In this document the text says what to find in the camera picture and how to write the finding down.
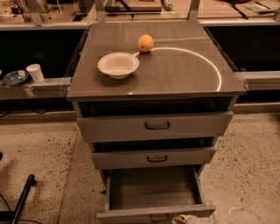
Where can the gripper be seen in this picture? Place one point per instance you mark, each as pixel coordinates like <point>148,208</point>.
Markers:
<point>181,219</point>

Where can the grey bottom drawer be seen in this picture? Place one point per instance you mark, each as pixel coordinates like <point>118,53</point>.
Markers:
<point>153,195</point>

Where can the grey drawer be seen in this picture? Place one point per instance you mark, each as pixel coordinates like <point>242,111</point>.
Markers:
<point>153,195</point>
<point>153,127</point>
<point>152,158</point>

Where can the grey middle drawer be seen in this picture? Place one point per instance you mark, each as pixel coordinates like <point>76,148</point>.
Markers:
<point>152,158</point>

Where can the grey top drawer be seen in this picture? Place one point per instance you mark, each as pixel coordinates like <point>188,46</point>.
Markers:
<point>153,127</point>

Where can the grey drawer cabinet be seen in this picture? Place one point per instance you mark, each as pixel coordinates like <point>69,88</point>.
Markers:
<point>183,73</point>

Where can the black stand leg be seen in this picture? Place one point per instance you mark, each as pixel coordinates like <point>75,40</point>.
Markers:
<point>23,196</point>

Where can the white bowl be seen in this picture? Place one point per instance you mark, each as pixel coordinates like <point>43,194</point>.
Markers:
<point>118,65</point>

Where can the orange fruit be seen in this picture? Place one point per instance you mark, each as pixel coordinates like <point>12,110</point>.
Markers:
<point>145,43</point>

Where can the white paper cup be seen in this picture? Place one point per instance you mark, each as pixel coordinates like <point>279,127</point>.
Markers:
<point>35,72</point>

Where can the grey metal rail shelf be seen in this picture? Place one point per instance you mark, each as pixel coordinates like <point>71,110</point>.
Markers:
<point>49,88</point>

